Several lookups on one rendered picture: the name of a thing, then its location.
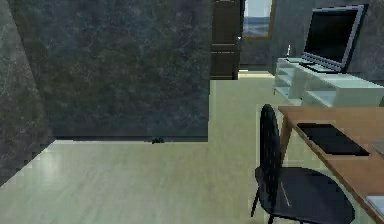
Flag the brown wooden table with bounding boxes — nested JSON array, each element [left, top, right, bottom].
[[277, 105, 384, 224]]

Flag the dark brown room door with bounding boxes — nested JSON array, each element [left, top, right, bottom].
[[210, 0, 242, 81]]

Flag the black flat laptop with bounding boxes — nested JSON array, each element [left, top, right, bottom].
[[296, 122, 371, 157]]

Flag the pale blue flat object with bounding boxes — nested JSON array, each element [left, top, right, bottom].
[[365, 195, 384, 218]]

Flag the black flat screen television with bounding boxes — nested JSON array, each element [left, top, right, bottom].
[[298, 3, 370, 74]]

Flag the white television stand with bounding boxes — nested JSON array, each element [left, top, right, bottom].
[[272, 57, 384, 108]]

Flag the grey flat object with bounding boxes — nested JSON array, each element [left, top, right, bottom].
[[371, 139, 384, 158]]

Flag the black chair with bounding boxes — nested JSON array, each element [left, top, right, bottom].
[[250, 103, 356, 224]]

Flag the framed landscape picture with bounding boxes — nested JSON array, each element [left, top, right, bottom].
[[242, 0, 277, 42]]

